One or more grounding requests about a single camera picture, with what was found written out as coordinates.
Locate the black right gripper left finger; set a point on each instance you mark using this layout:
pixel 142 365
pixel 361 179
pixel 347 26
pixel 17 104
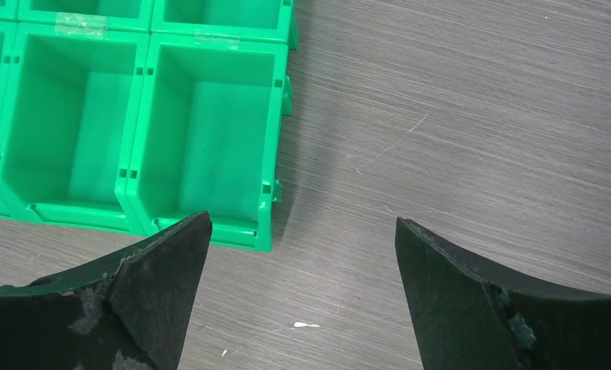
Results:
pixel 129 309

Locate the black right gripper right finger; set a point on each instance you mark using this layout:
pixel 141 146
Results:
pixel 470 312

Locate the green plastic bin tray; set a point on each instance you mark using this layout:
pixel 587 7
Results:
pixel 128 116

